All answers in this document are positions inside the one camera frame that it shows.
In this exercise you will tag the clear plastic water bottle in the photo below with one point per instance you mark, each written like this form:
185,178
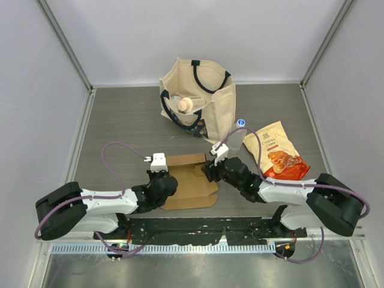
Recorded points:
235,141

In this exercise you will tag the peach capped bottle in bag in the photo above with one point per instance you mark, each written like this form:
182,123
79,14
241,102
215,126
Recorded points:
188,104

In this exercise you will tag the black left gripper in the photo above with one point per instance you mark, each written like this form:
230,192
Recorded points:
151,174

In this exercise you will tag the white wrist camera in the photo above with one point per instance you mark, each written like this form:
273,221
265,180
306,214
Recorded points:
220,152
157,162

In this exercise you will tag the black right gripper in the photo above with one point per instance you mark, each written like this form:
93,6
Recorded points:
210,170

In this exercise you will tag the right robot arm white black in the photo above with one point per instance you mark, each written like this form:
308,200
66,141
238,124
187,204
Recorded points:
321,202

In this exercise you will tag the white slotted cable duct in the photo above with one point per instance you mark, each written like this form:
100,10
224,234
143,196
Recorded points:
220,248

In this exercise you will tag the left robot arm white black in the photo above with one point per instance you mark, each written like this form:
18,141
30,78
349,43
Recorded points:
70,208

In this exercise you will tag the white item in bag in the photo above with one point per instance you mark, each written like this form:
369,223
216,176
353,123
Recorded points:
176,98

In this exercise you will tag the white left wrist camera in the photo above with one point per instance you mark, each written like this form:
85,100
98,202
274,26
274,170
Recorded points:
157,162

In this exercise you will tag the brown cardboard box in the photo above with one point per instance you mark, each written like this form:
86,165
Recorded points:
194,190

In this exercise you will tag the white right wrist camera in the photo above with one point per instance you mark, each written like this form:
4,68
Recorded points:
220,152

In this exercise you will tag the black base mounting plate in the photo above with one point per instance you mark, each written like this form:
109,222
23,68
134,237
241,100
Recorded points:
200,231

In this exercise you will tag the cassava chips snack bag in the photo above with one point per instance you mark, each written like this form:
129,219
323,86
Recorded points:
275,153

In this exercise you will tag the beige canvas tote bag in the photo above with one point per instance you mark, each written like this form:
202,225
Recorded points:
205,79

